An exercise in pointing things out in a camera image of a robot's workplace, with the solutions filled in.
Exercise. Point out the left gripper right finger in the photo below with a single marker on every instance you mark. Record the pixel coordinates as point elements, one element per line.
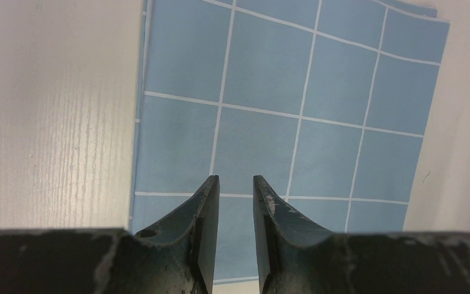
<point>287,244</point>

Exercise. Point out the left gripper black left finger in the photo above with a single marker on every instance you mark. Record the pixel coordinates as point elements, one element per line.
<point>182,244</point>

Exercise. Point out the blue checked cloth napkin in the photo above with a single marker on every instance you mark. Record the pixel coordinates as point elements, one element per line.
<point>328,100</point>

